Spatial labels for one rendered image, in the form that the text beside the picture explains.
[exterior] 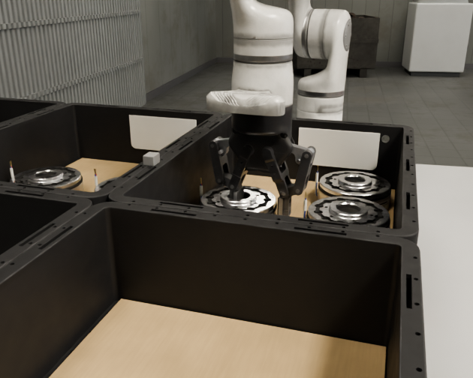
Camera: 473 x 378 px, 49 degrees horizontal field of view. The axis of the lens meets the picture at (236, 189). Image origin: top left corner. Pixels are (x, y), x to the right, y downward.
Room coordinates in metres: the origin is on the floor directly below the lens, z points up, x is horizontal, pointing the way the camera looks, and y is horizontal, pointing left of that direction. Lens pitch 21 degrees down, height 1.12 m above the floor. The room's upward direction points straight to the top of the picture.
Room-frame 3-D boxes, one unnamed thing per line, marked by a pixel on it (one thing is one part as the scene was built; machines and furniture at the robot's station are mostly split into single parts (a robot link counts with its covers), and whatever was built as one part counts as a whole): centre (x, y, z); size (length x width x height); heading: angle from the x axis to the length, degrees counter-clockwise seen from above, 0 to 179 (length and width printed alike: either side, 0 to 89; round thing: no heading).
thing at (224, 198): (0.64, 0.00, 0.86); 0.05 x 0.05 x 0.01
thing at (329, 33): (1.03, -0.17, 1.00); 0.09 x 0.09 x 0.17; 65
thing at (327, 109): (1.03, -0.17, 0.84); 0.09 x 0.09 x 0.17; 82
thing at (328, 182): (0.71, -0.17, 0.86); 0.10 x 0.10 x 0.01
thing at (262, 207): (0.64, 0.00, 0.86); 0.10 x 0.10 x 0.01
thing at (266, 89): (0.61, -0.02, 1.02); 0.11 x 0.09 x 0.06; 159
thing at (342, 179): (0.71, -0.17, 0.86); 0.05 x 0.05 x 0.01
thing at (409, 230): (0.62, -0.07, 0.92); 0.40 x 0.30 x 0.02; 163
